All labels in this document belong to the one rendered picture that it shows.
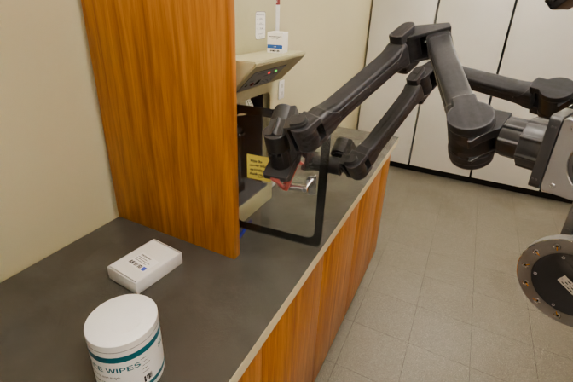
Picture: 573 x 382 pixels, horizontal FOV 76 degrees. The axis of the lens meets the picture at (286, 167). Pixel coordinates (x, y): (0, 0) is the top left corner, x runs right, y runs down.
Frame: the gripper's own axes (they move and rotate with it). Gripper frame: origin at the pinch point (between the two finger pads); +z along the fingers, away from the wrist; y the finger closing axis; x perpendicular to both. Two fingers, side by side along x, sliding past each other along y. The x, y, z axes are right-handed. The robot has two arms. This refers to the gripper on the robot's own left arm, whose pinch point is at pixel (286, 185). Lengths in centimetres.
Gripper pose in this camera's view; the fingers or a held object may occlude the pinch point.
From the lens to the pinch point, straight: 99.6
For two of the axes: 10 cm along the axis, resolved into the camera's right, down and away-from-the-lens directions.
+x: 9.3, 1.6, -3.3
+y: -3.4, 7.1, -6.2
